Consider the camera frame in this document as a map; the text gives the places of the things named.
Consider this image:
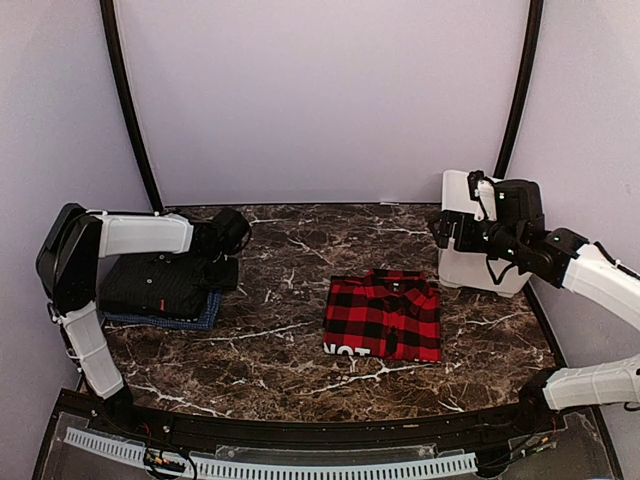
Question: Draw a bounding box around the black corner frame post left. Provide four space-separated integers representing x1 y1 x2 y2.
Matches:
99 0 164 212

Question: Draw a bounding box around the red black plaid shirt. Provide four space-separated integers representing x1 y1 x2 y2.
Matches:
322 269 442 364

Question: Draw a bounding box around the white plastic basket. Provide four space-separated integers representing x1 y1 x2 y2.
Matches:
438 170 532 298

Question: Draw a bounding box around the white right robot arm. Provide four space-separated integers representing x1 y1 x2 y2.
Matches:
428 210 639 434

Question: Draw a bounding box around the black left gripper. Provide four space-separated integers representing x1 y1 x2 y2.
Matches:
190 248 238 290

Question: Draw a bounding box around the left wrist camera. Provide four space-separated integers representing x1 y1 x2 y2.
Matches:
212 207 252 256

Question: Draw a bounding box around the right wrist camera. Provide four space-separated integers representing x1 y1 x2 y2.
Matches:
466 170 544 226

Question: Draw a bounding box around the white slotted cable duct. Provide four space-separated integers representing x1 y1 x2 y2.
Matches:
64 427 478 479

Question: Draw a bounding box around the black pinstripe shirt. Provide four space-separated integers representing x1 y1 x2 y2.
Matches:
98 253 213 319

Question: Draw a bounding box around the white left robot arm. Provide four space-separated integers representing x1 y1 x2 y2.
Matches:
36 203 251 436

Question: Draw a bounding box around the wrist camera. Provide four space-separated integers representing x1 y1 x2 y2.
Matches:
466 170 544 226
212 207 252 256

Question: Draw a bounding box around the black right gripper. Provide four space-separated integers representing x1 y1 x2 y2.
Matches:
429 208 526 264

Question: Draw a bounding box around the blue checked shirt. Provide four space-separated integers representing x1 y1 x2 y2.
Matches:
102 291 222 331

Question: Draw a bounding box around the black corner frame post right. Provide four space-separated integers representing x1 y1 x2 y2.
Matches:
493 0 544 179

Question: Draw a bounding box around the black front rail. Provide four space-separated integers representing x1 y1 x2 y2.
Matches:
89 389 561 454

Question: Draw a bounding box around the black corner frame post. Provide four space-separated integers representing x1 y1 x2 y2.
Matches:
99 0 164 212
493 0 544 179

